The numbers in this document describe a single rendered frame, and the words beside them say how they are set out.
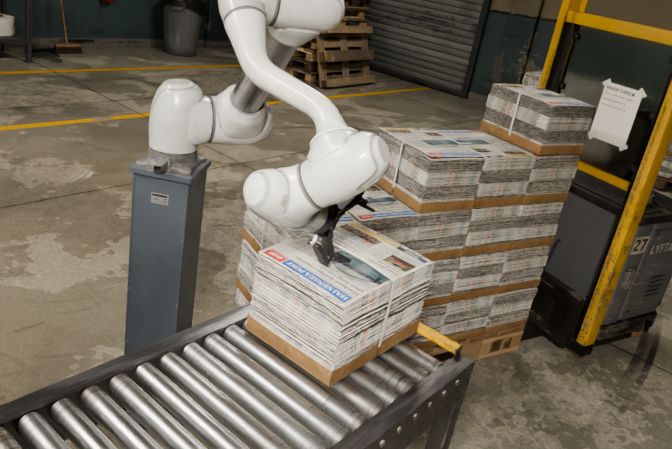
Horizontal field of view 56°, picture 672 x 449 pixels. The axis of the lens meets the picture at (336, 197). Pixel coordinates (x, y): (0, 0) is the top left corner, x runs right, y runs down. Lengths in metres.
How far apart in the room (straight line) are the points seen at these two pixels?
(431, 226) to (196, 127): 1.06
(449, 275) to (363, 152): 1.66
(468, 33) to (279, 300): 8.37
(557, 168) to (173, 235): 1.70
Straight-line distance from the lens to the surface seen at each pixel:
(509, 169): 2.74
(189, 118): 2.02
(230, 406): 1.43
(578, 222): 3.58
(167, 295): 2.24
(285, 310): 1.53
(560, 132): 2.89
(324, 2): 1.61
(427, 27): 10.06
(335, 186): 1.18
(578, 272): 3.62
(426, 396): 1.57
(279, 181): 1.20
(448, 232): 2.65
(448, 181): 2.53
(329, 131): 1.21
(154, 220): 2.13
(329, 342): 1.46
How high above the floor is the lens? 1.73
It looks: 21 degrees down
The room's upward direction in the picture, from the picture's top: 10 degrees clockwise
